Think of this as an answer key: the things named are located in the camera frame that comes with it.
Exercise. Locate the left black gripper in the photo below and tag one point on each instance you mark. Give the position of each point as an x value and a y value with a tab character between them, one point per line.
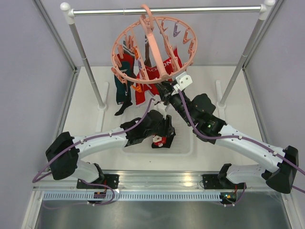
167	129

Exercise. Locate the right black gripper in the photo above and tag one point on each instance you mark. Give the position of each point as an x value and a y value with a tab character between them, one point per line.
165	90

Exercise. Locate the red santa sock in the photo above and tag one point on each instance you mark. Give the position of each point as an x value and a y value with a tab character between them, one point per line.
159	141

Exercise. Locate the black sock white stripes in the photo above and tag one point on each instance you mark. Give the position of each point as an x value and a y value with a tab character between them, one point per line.
168	142

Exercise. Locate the pink round clip hanger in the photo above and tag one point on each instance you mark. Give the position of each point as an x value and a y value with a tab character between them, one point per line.
148	22

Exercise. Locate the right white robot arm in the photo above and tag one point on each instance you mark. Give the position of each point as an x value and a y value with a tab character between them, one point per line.
276	166

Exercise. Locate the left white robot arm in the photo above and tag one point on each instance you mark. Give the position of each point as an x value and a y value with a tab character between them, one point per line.
66	152

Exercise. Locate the brown striped sock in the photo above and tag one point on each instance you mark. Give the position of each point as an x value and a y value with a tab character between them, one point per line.
147	61

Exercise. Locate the white perforated basket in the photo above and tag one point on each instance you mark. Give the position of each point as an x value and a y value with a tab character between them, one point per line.
182	143

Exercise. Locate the black sock orange cuff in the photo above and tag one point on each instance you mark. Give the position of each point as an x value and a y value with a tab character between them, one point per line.
124	107

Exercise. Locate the metal drying rack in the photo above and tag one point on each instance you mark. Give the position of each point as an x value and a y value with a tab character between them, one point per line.
264	10

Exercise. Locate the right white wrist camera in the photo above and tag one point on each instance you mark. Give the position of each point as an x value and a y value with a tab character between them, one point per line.
183	81

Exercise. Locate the metal base rail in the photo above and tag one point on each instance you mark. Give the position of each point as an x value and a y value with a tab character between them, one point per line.
132	180

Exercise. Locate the white slotted cable duct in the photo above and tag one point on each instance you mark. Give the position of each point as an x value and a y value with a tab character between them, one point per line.
132	196

